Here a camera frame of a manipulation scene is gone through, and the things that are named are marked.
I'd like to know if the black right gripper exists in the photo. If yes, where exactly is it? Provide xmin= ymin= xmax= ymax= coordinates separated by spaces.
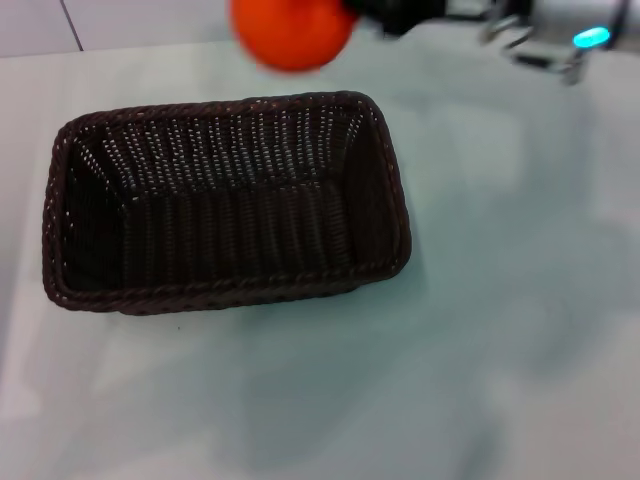
xmin=341 ymin=0 xmax=452 ymax=37

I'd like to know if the orange fruit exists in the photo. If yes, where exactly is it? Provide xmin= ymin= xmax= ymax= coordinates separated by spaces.
xmin=229 ymin=0 xmax=359 ymax=72

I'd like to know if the dark brown woven basket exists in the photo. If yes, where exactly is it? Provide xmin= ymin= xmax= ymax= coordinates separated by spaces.
xmin=42 ymin=90 xmax=413 ymax=318

